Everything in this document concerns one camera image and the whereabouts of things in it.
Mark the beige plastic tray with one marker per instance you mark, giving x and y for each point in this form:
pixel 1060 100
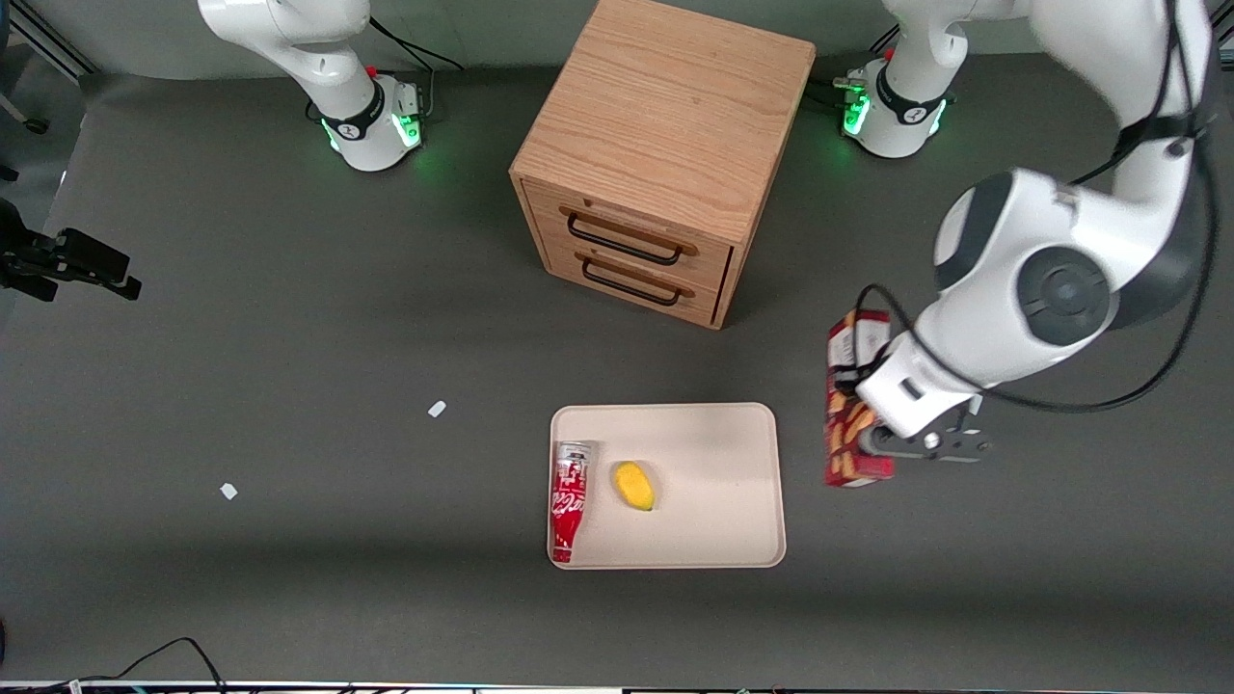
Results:
pixel 713 482

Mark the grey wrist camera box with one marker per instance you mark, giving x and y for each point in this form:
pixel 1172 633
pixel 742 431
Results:
pixel 930 445

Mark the red cookie box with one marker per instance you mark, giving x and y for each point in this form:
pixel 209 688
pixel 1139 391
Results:
pixel 848 453

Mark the wooden drawer front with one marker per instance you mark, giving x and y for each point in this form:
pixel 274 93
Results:
pixel 696 304
pixel 709 258

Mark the black chair caster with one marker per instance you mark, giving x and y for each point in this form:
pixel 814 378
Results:
pixel 35 124

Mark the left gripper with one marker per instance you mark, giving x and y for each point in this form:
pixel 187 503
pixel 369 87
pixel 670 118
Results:
pixel 852 378

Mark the red crushed cola can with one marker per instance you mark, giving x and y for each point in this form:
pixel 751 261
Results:
pixel 569 501

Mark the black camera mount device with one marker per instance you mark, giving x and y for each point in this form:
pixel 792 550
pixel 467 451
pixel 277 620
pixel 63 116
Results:
pixel 87 258

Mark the aluminium frame rail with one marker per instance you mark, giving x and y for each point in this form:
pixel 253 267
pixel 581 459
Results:
pixel 53 39

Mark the yellow mango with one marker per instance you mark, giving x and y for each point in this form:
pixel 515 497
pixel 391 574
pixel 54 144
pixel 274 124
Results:
pixel 633 485

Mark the wooden drawer cabinet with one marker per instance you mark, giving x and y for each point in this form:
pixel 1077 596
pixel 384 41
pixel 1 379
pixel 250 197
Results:
pixel 665 106

